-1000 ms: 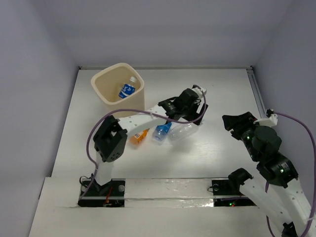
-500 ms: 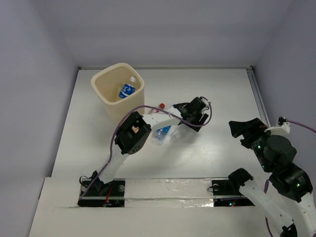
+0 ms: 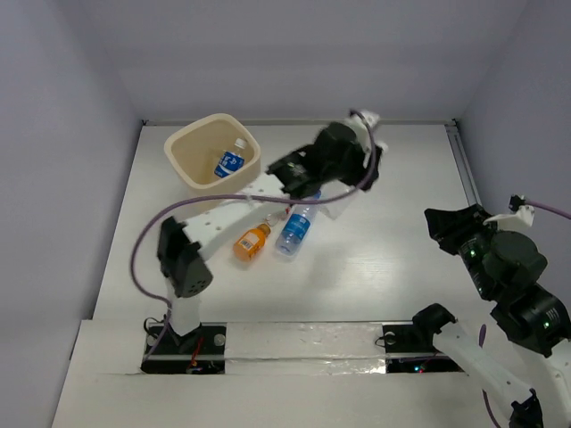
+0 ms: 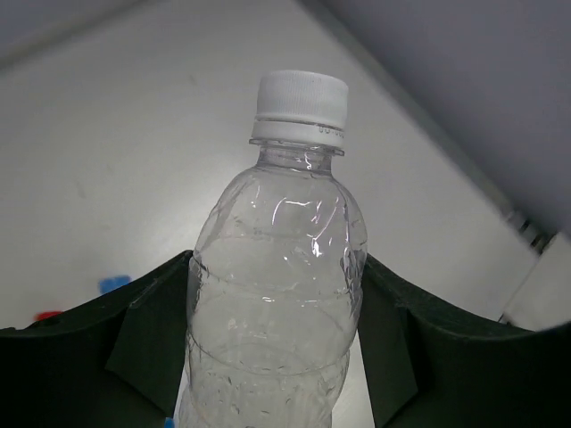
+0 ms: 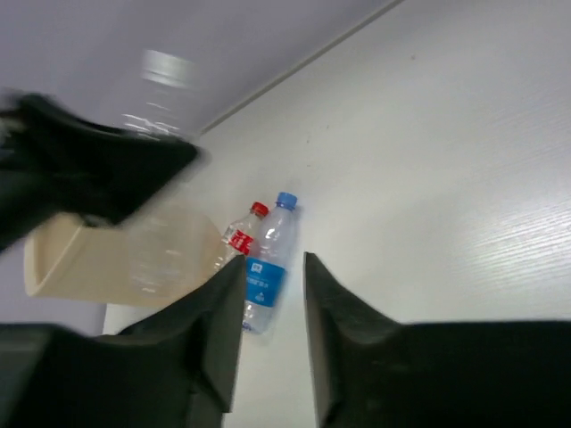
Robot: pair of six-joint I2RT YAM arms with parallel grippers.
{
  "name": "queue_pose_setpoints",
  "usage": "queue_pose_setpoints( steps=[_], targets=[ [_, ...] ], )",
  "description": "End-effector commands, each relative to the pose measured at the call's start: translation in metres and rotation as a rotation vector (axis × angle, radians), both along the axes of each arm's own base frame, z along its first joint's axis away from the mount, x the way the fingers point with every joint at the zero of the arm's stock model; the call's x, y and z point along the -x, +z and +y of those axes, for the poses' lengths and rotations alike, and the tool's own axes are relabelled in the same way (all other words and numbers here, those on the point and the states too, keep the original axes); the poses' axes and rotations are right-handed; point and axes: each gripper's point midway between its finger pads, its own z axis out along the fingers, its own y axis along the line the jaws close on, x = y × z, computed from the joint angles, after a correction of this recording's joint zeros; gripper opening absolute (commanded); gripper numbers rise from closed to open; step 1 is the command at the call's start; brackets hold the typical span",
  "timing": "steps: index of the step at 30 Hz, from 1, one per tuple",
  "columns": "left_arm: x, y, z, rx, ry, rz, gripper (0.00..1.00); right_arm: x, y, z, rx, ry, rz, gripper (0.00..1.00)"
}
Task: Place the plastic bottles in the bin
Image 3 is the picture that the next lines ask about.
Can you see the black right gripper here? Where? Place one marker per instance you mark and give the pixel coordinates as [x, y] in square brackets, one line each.
[453, 223]

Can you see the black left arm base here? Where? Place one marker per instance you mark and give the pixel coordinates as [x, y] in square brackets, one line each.
[198, 353]

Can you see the aluminium side rail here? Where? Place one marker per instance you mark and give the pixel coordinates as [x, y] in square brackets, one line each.
[474, 235]

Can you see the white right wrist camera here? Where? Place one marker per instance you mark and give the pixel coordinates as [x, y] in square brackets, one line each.
[521, 215]

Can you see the small red-cap clear bottle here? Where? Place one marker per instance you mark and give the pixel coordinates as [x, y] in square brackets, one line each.
[277, 217]

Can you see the tall blue-cap water bottle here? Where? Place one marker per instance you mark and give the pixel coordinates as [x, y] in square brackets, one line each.
[295, 230]

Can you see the orange juice bottle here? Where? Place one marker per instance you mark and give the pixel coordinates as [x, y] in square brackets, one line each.
[250, 243]

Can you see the blue-label white-cap bottle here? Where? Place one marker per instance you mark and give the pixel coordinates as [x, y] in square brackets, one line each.
[231, 160]

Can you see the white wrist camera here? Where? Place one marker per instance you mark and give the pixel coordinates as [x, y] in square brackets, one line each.
[360, 122]
[521, 215]

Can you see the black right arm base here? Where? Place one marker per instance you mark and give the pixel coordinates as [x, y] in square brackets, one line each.
[406, 353]

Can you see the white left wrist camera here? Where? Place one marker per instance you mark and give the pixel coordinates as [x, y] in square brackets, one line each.
[360, 122]

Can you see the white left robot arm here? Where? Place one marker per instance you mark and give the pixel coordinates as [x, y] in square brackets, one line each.
[185, 246]

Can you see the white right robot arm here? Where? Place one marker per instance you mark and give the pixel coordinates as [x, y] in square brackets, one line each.
[505, 265]

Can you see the clear unlabelled plastic bottle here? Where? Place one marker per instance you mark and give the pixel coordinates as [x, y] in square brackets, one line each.
[334, 210]

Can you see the cream plastic bin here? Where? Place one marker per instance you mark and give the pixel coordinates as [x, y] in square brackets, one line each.
[195, 150]

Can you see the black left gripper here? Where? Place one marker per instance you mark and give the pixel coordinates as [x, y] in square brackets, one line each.
[365, 167]

